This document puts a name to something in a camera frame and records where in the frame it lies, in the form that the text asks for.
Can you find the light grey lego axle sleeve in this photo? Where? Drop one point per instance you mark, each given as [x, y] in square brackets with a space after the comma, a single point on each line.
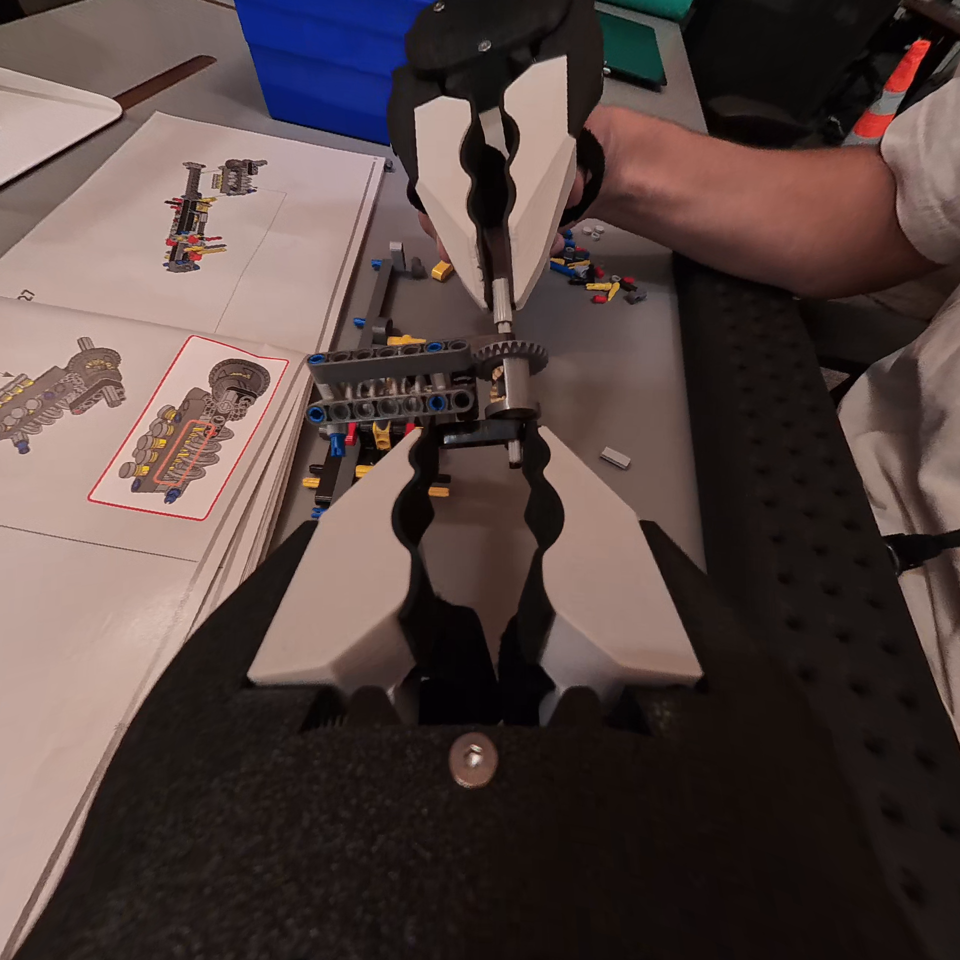
[502, 300]

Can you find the blue plastic bin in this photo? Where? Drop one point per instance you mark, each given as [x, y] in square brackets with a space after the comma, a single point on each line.
[330, 67]

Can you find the small light grey lego piece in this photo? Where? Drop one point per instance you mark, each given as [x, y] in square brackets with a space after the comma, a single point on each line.
[615, 457]

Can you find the teal plastic container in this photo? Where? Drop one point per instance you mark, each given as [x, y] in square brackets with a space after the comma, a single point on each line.
[637, 45]

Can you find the person's right hand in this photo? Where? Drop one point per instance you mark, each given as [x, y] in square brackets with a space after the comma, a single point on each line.
[619, 165]

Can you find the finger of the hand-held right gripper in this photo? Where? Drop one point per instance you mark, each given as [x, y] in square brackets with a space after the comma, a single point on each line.
[547, 150]
[442, 172]

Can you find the heap of small lego pieces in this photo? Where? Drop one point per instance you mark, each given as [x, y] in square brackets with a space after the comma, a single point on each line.
[600, 281]

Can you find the wooden document stand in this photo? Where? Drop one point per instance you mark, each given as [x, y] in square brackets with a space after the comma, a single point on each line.
[45, 120]

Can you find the grey lego gear assembly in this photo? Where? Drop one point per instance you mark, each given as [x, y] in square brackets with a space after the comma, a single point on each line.
[397, 382]

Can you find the person's right forearm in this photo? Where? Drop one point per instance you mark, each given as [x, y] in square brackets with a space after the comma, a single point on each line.
[750, 202]

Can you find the long lego chassis assembly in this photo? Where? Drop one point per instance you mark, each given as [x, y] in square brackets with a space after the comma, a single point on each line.
[375, 300]

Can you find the person's white shirt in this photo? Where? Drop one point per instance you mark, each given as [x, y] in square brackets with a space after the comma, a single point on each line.
[915, 412]

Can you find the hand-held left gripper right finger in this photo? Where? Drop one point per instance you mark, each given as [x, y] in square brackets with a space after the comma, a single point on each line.
[615, 600]

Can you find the yellow lego connector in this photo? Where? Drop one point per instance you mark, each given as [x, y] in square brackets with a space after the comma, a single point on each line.
[442, 271]

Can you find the orange traffic cone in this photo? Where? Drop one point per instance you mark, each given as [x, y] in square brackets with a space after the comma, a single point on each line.
[892, 97]

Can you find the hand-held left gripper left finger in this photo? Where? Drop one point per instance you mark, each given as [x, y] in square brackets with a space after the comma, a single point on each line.
[337, 600]

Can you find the black perforated foam pad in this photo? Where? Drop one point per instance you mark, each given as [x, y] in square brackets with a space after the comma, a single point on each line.
[787, 525]

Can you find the lego instruction booklet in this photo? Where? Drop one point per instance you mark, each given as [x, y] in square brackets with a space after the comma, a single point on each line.
[112, 487]

